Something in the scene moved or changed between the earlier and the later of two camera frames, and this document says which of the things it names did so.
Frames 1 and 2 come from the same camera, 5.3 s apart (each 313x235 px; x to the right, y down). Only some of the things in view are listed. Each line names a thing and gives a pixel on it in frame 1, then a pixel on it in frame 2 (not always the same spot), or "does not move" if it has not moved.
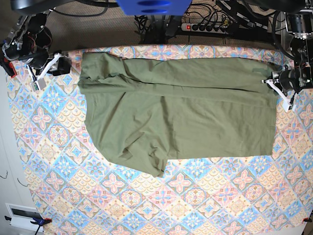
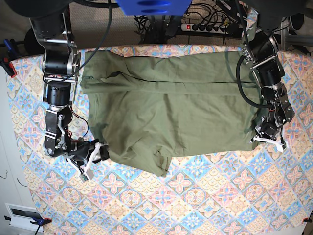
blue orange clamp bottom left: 39,222 does not move
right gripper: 288,81 -> 270,132
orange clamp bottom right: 306,219 does not move
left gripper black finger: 64,66 -> 104,153
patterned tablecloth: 79,189 does not move
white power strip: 206,28 does not move
